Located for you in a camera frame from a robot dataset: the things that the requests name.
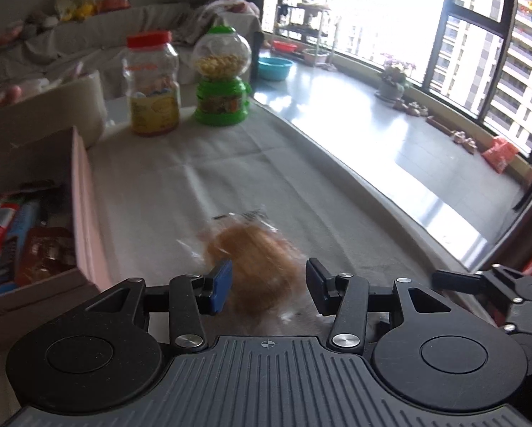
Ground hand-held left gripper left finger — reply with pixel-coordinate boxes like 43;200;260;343
85;259;235;352

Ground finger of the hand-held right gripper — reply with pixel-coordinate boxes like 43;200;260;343
432;264;523;306

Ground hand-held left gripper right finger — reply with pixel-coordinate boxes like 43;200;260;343
305;258;454;357

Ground bread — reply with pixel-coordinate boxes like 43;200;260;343
177;208;311;334

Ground pink cardboard box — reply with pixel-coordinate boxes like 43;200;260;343
0;127;102;357

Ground light grey tablecloth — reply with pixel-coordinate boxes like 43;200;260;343
85;93;487;348

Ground orange plastic bag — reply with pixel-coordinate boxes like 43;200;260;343
482;137;520;173

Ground small wooden figures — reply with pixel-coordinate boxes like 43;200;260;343
394;99;429;117

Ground green candy dispenser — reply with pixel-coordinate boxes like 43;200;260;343
191;25;252;126

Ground clear jar with red lid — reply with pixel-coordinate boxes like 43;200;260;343
122;31;181;137

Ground blue snack packet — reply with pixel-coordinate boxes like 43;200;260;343
0;200;42;298

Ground potted plant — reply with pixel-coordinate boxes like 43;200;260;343
375;53;416;104

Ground blue plastic basin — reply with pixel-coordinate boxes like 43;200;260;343
258;57;294;81

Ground round flower pot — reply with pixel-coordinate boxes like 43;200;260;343
302;48;330;67

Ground metal drying rack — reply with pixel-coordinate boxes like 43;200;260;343
275;2;334;51

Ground pinkish cloth on sofa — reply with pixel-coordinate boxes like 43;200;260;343
177;0;263;46

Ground grey covered sofa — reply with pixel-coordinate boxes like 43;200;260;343
0;0;264;112

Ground pink item in container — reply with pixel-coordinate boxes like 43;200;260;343
0;84;23;112

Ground yellow white plush toy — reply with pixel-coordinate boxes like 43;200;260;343
54;0;100;21

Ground grey plush toy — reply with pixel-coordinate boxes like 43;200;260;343
23;9;59;33

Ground pink plush toy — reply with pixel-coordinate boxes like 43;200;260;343
0;27;25;57

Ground black window frame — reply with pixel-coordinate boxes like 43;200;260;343
422;0;532;172

